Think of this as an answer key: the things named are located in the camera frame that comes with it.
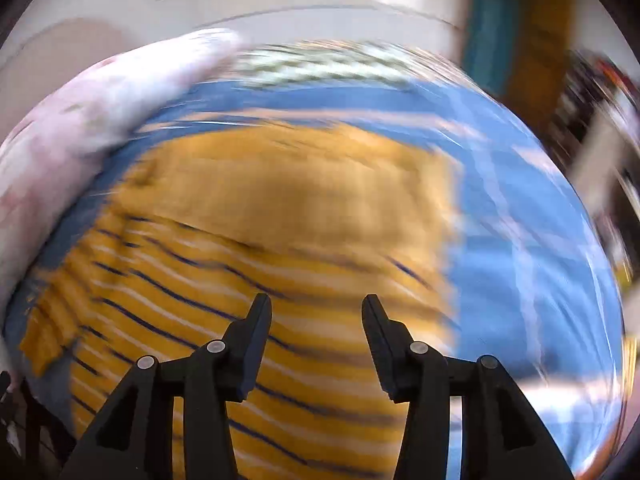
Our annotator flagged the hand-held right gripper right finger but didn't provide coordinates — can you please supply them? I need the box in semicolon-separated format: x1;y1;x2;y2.
361;294;576;480

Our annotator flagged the blue checked bed sheet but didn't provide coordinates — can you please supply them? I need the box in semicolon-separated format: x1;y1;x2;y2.
4;79;627;480

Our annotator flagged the teal and yellow curtain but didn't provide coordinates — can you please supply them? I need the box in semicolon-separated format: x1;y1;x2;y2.
462;0;576;106

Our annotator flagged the green white patterned cloth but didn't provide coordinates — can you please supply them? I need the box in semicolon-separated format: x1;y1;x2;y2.
235;39;426;92

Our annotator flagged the yellow striped small garment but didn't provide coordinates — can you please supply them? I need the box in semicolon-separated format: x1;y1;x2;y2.
19;121;463;480

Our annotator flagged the dark cluttered shelf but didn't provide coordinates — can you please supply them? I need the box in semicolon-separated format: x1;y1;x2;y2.
545;47;640;281

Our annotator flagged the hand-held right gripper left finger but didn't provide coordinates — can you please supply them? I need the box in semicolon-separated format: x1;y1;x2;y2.
59;293;273;480

